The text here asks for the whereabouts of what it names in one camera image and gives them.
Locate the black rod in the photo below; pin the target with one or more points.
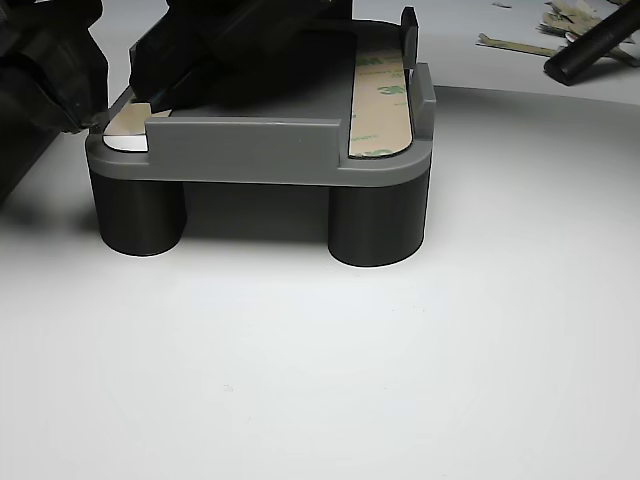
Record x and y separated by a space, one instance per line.
590 45

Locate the tan 3M tape liner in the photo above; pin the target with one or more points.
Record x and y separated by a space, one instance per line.
380 115
132 120

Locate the long tan liner strip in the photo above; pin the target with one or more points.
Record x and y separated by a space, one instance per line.
520 47

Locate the gripper finger with metal blade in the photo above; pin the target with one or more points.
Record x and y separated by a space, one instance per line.
80 75

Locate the tiny liner scrap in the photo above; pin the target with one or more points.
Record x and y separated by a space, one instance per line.
501 5

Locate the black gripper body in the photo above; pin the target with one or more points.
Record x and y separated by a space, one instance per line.
260 20
40 25

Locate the tan liner scrap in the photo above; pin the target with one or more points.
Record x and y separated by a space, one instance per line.
625 55
570 10
560 27

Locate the black cylinder leg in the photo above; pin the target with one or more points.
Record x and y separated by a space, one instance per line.
375 225
140 220

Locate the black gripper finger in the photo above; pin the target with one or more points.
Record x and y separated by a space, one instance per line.
190 82
30 100
155 60

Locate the black upright clip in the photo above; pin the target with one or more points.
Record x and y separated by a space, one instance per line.
410 40

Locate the white adhesive tape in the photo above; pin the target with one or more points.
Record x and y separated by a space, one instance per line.
127 142

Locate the gray printed fixture plate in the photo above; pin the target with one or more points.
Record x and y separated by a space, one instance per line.
250 145

